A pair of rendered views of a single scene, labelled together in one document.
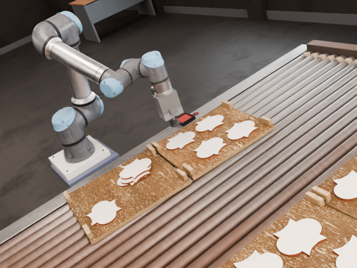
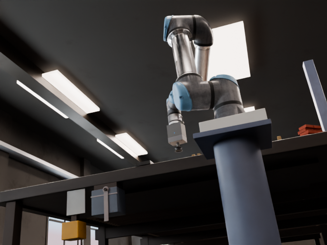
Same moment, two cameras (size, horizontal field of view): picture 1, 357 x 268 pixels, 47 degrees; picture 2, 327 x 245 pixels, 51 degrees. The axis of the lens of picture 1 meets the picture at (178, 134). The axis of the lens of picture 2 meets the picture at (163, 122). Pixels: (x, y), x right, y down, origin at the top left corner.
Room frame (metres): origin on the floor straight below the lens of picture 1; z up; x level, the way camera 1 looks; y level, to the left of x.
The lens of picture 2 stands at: (2.89, 1.08, 0.41)
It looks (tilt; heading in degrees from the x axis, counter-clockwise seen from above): 24 degrees up; 220
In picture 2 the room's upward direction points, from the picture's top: 6 degrees counter-clockwise
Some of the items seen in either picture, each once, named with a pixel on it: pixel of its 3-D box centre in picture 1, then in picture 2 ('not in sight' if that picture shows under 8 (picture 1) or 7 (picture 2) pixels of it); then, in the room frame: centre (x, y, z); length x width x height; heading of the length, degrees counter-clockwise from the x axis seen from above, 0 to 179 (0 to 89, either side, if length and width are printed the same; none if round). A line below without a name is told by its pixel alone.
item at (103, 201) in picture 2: not in sight; (108, 203); (1.82, -0.23, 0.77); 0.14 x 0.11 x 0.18; 115
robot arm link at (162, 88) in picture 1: (160, 85); (175, 119); (1.52, 0.00, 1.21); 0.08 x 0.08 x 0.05
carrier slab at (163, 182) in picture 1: (124, 190); not in sight; (1.32, 0.27, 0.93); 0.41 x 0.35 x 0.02; 110
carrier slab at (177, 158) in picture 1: (210, 137); not in sight; (1.48, -0.12, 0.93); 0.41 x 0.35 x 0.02; 112
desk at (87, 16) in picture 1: (113, 8); not in sight; (7.95, 0.36, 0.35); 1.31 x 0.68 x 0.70; 116
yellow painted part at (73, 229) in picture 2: not in sight; (74, 214); (1.90, -0.39, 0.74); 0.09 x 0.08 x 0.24; 115
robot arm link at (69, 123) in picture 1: (68, 124); (223, 93); (1.78, 0.47, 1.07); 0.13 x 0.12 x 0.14; 137
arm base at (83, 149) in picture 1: (76, 145); (230, 118); (1.78, 0.48, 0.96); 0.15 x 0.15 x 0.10
